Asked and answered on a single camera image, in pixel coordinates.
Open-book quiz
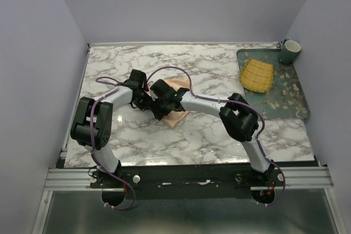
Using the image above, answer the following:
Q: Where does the peach cloth napkin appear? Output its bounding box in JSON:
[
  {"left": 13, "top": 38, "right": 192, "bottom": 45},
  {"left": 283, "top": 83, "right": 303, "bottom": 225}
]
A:
[{"left": 147, "top": 78, "right": 191, "bottom": 129}]

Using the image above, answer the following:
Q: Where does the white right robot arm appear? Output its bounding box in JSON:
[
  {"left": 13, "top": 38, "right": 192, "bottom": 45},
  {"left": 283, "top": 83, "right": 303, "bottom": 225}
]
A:
[{"left": 150, "top": 79, "right": 275, "bottom": 186}]

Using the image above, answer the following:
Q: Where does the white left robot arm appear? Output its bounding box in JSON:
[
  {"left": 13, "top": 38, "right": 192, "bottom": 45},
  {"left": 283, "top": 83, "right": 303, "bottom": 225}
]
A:
[{"left": 70, "top": 70, "right": 150, "bottom": 187}]

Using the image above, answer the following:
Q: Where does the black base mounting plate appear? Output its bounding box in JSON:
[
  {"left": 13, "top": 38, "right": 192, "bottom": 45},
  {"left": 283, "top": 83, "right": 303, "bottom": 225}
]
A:
[{"left": 90, "top": 163, "right": 283, "bottom": 201}]

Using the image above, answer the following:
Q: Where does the yellow woven coaster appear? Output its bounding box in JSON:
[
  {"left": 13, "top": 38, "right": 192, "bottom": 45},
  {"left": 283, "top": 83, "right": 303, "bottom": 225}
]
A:
[{"left": 239, "top": 58, "right": 274, "bottom": 93}]

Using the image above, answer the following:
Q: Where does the floral teal tray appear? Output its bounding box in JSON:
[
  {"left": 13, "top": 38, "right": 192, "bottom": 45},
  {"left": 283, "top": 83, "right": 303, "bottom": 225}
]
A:
[{"left": 236, "top": 49, "right": 310, "bottom": 119}]

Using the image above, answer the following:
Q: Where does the teal mug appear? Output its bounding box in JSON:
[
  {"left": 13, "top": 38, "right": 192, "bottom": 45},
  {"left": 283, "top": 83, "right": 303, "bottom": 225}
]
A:
[{"left": 278, "top": 39, "right": 302, "bottom": 65}]

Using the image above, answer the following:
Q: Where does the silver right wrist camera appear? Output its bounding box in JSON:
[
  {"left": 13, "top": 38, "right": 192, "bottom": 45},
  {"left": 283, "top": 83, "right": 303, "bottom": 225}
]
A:
[{"left": 150, "top": 90, "right": 158, "bottom": 101}]

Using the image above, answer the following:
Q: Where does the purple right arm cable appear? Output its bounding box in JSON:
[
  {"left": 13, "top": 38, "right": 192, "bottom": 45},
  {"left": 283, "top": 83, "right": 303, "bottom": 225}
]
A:
[{"left": 146, "top": 65, "right": 287, "bottom": 207}]

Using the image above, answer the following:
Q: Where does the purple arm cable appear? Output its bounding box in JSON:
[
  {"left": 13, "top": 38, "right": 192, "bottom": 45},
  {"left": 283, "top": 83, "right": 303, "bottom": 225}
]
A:
[
  {"left": 89, "top": 76, "right": 138, "bottom": 210},
  {"left": 146, "top": 65, "right": 287, "bottom": 207}
]

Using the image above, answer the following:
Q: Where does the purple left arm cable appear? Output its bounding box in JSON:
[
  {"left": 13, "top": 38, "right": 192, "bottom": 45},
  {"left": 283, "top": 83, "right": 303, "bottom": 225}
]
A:
[{"left": 89, "top": 76, "right": 138, "bottom": 210}]

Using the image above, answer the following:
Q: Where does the aluminium frame rail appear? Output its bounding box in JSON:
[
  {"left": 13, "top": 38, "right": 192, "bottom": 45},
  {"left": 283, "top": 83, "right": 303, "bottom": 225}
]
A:
[{"left": 44, "top": 167, "right": 333, "bottom": 192}]

